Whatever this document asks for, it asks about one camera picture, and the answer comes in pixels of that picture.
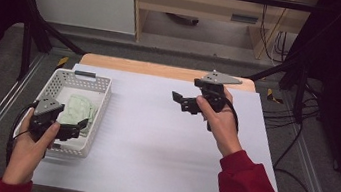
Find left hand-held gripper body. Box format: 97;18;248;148
27;93;67;146

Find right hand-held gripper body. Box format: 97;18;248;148
189;66;245;118

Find light green cloth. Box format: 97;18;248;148
55;92;100;139

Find white perforated plastic basket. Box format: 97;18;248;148
18;63;115;162

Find person's right hand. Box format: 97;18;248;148
188;84;252;160

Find person's left hand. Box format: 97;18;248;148
0;113;62;190

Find wooden table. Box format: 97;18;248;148
78;51;259;94

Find yellow black tape marker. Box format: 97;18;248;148
55;55;71;71
265;87;286;105

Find white table sheet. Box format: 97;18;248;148
29;59;294;192

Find black caster base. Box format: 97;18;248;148
164;12;201;27

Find light wooden desk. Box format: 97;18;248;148
124;0;321;68

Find black metal stand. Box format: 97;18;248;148
241;36;316;125
0;0;94;90

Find right hand-held gripper cable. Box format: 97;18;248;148
211;96;244;192

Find hand-held gripper cable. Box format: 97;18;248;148
211;96;244;192
2;97;40;170

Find left hand-held gripper cable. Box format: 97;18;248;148
2;97;40;170

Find hanging black cables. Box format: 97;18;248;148
254;2;295;65

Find black floor cables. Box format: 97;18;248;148
251;68;332;192

